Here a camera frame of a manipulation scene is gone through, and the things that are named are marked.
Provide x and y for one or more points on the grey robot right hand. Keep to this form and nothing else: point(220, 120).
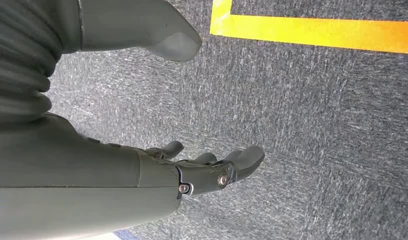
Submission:
point(74, 172)

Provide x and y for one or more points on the yellow floor tape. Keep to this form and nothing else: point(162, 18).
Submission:
point(290, 31)

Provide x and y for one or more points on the robot right arm ribbed sleeve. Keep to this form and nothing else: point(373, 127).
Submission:
point(18, 66)

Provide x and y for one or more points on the white panel with blue edge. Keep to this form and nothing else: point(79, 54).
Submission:
point(119, 236)

